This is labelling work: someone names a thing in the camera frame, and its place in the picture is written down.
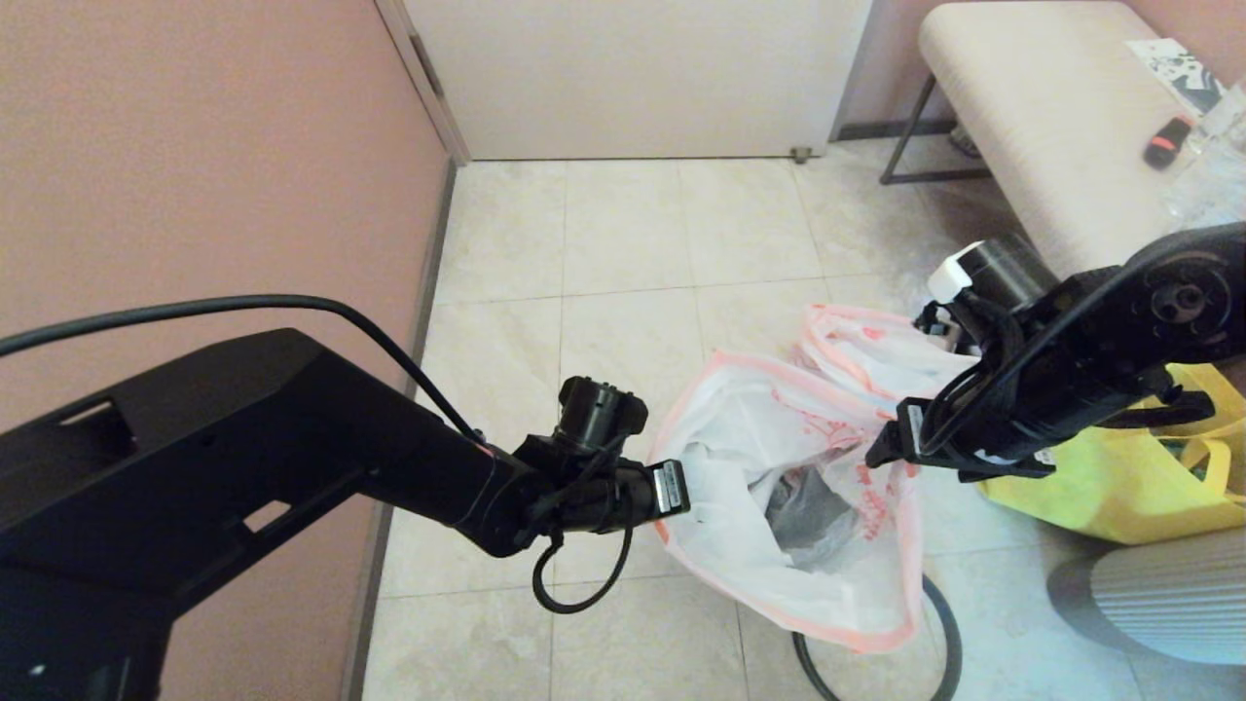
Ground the white bag orange drawstring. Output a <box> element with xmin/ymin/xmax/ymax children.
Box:
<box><xmin>793</xmin><ymin>304</ymin><xmax>979</xmax><ymax>410</ymax></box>
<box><xmin>650</xmin><ymin>349</ymin><xmax>926</xmax><ymax>653</ymax></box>

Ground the black trash bin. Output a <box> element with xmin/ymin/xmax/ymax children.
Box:
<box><xmin>764</xmin><ymin>467</ymin><xmax>858</xmax><ymax>571</ymax></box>

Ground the yellow tote bag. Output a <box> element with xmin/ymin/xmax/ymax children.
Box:
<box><xmin>983</xmin><ymin>365</ymin><xmax>1246</xmax><ymax>544</ymax></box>

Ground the grey ribbed round object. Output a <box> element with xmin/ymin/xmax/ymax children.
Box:
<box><xmin>1046</xmin><ymin>527</ymin><xmax>1246</xmax><ymax>668</ymax></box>

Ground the beige table with metal legs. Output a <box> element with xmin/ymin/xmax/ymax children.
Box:
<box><xmin>881</xmin><ymin>0</ymin><xmax>1246</xmax><ymax>278</ymax></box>

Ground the black and orange small device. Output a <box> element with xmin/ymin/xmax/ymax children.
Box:
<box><xmin>1144</xmin><ymin>117</ymin><xmax>1193</xmax><ymax>168</ymax></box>

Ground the clear plastic bottle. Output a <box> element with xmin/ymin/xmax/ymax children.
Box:
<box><xmin>1163</xmin><ymin>83</ymin><xmax>1246</xmax><ymax>230</ymax></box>

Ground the black and white leaflet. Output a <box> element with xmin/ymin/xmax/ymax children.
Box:
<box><xmin>1127</xmin><ymin>37</ymin><xmax>1223</xmax><ymax>116</ymax></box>

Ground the white door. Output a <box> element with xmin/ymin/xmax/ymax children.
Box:
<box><xmin>402</xmin><ymin>0</ymin><xmax>875</xmax><ymax>162</ymax></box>

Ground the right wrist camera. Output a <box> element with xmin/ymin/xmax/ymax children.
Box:
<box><xmin>913</xmin><ymin>300</ymin><xmax>963</xmax><ymax>353</ymax></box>

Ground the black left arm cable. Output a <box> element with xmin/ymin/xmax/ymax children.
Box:
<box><xmin>0</xmin><ymin>295</ymin><xmax>634</xmax><ymax>614</ymax></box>

